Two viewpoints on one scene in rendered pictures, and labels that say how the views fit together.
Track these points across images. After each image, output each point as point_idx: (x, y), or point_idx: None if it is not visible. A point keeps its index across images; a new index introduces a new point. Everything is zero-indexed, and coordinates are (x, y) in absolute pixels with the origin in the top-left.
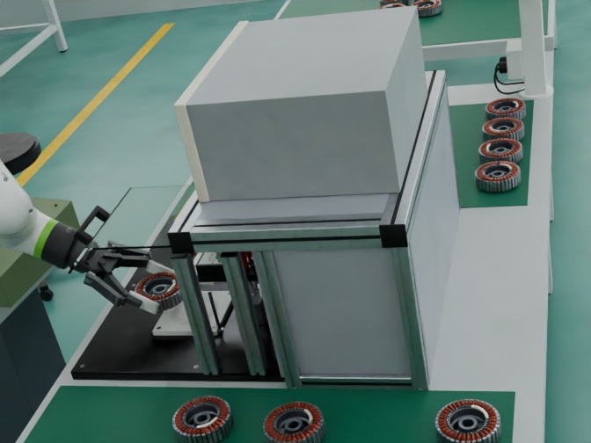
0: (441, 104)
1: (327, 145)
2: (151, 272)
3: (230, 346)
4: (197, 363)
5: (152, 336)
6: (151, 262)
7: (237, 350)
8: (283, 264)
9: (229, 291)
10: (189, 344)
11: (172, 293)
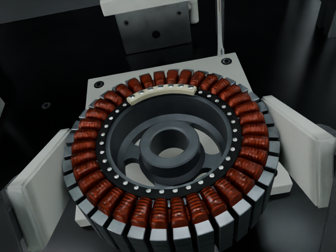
0: None
1: None
2: (53, 220)
3: (260, 32)
4: (334, 53)
5: (293, 193)
6: (27, 178)
7: (265, 22)
8: None
9: (90, 88)
10: (286, 91)
11: (203, 73)
